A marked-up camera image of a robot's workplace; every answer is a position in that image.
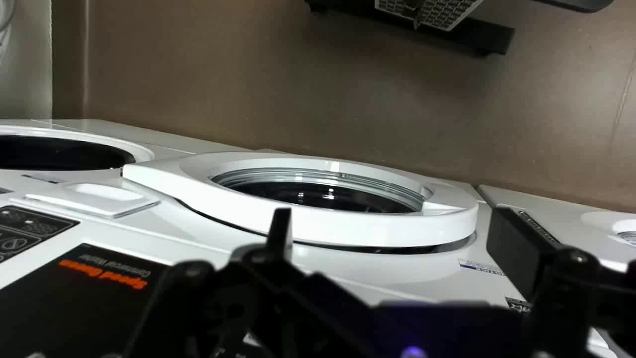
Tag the white washing machine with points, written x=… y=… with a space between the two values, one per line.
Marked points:
x=607 y=234
x=91 y=147
x=83 y=258

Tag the left white washing machine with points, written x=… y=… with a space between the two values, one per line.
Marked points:
x=91 y=147

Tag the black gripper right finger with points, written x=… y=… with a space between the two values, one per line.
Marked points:
x=568 y=288

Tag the right white washing machine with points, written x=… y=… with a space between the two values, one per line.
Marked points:
x=607 y=234

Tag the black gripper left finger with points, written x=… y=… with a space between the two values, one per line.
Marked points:
x=260 y=306

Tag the middle white washing machine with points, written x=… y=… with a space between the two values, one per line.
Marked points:
x=83 y=258

